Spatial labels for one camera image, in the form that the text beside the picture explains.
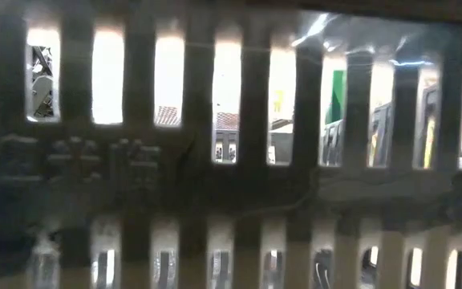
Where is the black plastic basket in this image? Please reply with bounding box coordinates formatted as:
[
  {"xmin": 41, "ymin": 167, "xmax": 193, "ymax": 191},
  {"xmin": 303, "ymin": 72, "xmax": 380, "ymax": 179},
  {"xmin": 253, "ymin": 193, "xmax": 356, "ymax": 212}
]
[{"xmin": 0, "ymin": 0, "xmax": 462, "ymax": 289}]

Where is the clear plastic supplies packet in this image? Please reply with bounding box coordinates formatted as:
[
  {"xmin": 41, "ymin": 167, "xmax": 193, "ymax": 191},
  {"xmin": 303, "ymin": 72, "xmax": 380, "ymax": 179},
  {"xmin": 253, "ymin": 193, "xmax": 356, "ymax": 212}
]
[{"xmin": 290, "ymin": 11, "xmax": 436, "ymax": 69}]

